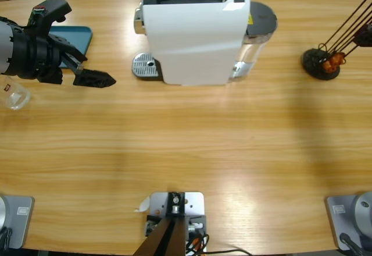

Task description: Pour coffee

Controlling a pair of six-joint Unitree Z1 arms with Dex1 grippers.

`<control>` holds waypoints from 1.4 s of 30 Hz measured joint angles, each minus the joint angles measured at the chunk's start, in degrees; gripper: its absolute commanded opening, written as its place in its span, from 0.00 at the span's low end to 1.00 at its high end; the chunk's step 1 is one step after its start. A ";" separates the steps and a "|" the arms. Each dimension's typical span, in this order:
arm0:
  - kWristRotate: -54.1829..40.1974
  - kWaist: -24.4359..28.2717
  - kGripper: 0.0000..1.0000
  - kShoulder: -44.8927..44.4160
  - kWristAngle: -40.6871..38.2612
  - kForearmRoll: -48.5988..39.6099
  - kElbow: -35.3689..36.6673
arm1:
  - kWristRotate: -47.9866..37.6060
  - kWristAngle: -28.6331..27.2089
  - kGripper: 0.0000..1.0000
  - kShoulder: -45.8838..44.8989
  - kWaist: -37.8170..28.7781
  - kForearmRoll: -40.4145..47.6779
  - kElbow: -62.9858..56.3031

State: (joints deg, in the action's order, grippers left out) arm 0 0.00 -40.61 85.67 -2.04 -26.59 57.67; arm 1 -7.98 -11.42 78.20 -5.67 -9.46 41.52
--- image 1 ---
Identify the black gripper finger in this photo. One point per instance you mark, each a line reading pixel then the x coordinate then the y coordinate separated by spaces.
pixel 367 29
pixel 363 40
pixel 65 46
pixel 93 79

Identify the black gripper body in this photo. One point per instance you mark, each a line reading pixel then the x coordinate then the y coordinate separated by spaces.
pixel 35 55

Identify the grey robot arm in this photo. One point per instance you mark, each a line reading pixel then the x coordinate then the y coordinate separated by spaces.
pixel 5 46

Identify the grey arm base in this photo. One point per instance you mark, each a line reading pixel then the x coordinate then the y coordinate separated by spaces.
pixel 20 218
pixel 338 218

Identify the white capsule coffee machine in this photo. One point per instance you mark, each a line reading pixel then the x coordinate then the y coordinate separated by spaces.
pixel 191 40

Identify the blue plastic tray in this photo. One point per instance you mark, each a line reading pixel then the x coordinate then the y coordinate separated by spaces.
pixel 78 37

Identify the clear glass cup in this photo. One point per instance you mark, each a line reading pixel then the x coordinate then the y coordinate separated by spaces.
pixel 16 97

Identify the chrome slotted drip tray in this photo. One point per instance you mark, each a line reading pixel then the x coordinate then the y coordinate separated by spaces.
pixel 142 64

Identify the black capsule holder with rods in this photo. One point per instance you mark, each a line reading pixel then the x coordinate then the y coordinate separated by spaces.
pixel 312 61

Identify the clear water tank black lid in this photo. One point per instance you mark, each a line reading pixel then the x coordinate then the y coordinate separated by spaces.
pixel 261 17

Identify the white tape tab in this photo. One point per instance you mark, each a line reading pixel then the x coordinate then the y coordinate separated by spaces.
pixel 143 205

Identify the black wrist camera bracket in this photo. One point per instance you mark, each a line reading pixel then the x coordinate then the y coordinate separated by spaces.
pixel 55 7

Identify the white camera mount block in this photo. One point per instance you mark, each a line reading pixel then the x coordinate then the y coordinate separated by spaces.
pixel 193 202

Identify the dark camera post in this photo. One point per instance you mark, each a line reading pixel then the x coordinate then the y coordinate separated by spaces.
pixel 165 238

